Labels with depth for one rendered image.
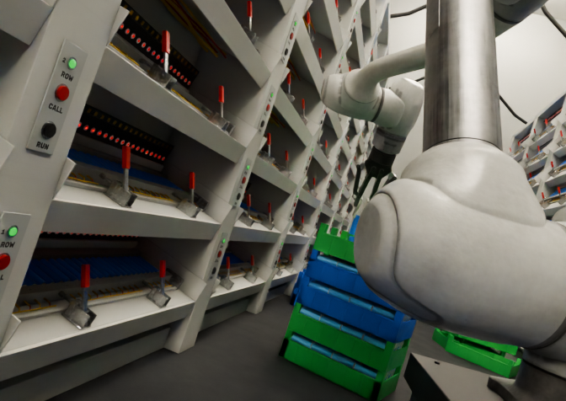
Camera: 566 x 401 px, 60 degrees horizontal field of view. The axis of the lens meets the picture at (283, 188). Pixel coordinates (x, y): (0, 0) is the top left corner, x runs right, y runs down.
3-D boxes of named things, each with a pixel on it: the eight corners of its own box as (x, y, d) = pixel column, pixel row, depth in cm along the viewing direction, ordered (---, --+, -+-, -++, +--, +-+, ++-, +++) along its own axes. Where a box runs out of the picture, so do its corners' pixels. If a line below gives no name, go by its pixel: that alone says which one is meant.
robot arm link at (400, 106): (403, 130, 148) (364, 119, 147) (424, 82, 143) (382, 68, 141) (413, 141, 139) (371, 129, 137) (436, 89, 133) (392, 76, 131)
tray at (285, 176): (291, 195, 185) (311, 164, 185) (247, 169, 126) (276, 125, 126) (248, 167, 190) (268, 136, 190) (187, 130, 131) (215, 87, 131)
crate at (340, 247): (427, 286, 144) (435, 259, 144) (412, 284, 126) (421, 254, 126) (337, 253, 158) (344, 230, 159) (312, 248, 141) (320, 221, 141)
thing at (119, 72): (236, 163, 117) (268, 115, 117) (85, 77, 58) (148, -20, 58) (172, 121, 122) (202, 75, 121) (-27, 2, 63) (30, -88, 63)
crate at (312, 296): (411, 337, 143) (419, 311, 143) (394, 343, 125) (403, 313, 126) (322, 301, 157) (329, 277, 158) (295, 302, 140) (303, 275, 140)
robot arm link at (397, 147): (408, 141, 139) (401, 159, 141) (404, 132, 147) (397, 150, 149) (378, 130, 139) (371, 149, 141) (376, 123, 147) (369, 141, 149)
